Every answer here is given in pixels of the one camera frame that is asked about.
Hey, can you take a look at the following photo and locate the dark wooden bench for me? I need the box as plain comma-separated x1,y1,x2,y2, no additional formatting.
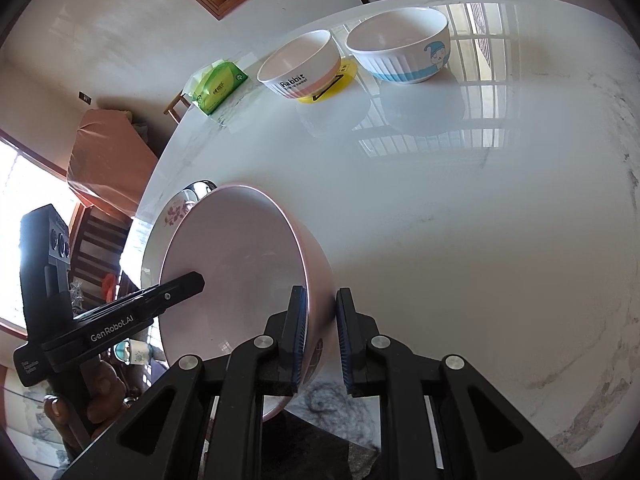
70,203,131,311

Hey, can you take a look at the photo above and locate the white plate with pink roses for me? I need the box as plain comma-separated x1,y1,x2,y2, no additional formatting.
140,188,198,289

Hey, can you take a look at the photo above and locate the white Rabbit bowl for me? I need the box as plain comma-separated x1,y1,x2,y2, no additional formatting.
257,29,341,100

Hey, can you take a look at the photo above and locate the green tissue pack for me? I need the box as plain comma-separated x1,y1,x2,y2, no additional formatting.
184,60,248,115

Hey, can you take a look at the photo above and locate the white ribbed blue cartoon bowl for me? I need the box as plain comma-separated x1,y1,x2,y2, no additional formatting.
346,6,450,84

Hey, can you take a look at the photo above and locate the bright side window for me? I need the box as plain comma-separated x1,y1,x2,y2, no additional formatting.
1,140,78,333

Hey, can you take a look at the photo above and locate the black wall switch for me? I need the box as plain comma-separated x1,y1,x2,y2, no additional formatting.
78,91,92,105

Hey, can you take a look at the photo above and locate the pink bowl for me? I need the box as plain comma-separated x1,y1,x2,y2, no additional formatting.
156,183,335,424

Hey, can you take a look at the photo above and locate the pink covered furniture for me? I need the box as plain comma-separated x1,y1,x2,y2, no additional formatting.
66,110,157,220

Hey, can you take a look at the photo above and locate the light wooden chair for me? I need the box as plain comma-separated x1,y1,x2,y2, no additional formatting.
164,90,191,125

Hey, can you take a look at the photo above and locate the person's left hand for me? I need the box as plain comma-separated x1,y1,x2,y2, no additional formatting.
43,361,130,453

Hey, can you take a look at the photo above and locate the yellow round warning sticker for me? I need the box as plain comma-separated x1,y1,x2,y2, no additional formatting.
298,56,358,104

